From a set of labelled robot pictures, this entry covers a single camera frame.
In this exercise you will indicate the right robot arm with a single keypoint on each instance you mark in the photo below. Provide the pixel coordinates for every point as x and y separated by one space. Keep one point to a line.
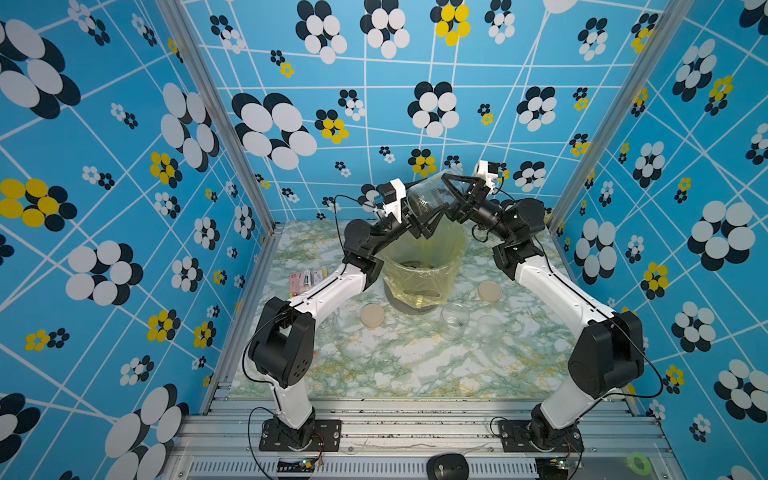
608 353

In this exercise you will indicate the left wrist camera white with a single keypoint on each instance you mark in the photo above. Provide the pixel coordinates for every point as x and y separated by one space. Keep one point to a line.
393 193

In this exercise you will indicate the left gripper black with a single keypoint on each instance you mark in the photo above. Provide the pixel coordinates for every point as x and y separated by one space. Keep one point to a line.
415 229

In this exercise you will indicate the green tape roll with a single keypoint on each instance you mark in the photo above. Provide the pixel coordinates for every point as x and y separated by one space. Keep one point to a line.
639 464

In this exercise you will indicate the circuit board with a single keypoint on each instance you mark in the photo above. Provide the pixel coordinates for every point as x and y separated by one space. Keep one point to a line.
552 469
297 466

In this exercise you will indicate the left circuit board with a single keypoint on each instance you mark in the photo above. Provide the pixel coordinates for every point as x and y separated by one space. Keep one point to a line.
297 466

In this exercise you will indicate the clear plastic tea jar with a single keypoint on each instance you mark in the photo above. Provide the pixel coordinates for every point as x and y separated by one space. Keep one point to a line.
454 318

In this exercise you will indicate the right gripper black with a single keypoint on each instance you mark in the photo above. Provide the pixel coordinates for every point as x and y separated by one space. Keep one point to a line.
478 206

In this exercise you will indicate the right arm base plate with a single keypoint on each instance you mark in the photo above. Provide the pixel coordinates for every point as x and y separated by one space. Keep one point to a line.
519 436

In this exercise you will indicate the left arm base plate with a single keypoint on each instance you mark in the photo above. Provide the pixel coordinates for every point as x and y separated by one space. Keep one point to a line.
314 436

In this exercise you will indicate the right circuit board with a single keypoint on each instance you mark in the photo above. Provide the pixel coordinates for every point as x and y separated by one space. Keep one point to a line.
552 469

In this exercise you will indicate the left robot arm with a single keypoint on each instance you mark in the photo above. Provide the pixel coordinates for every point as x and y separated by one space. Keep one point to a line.
282 345

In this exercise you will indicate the pink card package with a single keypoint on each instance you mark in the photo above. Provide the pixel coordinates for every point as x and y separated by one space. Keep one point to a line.
303 281

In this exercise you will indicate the round wooden jar lid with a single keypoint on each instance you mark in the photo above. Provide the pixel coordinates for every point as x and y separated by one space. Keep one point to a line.
372 316

